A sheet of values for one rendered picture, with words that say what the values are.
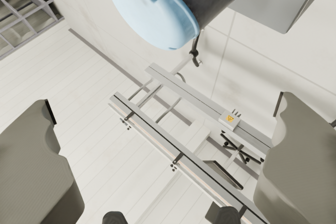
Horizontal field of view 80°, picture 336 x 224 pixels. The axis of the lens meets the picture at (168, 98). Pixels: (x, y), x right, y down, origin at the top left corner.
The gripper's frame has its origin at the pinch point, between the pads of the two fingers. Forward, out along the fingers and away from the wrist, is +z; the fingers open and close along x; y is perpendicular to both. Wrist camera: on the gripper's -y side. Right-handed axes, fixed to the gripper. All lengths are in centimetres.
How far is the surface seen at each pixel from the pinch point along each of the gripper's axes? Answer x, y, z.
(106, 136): -101, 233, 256
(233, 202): 38, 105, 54
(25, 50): -293, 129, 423
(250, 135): 57, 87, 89
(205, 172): 24, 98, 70
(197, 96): 26, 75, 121
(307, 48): 86, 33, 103
